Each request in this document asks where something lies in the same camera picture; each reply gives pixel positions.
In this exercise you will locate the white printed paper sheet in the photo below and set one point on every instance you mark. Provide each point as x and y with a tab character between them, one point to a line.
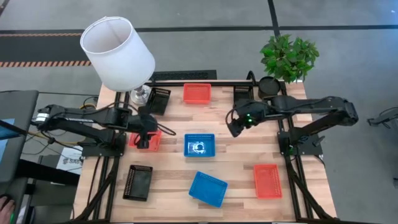
70	160

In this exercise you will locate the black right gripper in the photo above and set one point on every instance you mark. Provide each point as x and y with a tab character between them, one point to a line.
253	110

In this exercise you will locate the white drum lamp shade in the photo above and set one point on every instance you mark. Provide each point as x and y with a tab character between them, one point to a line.
118	56

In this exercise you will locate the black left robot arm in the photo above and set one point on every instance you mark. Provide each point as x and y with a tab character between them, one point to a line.
77	119

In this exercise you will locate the black perforated floor mat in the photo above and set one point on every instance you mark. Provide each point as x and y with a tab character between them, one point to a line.
183	75

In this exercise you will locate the person's hand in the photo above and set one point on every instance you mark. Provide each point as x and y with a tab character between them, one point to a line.
6	208

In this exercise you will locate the black plastic basket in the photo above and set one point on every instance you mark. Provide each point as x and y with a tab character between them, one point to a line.
160	101
242	91
137	183

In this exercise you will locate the black round plant pot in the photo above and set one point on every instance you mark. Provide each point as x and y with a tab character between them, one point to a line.
268	87

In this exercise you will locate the silver glass lamp base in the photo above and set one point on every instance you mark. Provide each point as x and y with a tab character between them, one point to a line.
140	94

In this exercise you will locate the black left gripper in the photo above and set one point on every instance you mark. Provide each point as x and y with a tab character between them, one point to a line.
146	123

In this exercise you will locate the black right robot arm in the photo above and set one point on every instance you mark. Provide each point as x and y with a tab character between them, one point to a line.
311	104

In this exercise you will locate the red plastic basket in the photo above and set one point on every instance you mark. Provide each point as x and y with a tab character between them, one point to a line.
155	143
267	181
197	93

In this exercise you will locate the black metal table frame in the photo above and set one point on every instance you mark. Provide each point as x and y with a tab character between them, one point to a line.
214	83

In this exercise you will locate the green leafy artificial plant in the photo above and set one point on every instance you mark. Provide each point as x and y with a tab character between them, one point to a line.
289	59

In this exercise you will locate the blue plastic basket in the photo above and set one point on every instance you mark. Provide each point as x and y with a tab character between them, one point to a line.
199	146
207	189

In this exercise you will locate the grey monitor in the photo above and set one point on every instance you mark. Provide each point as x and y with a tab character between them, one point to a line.
17	105

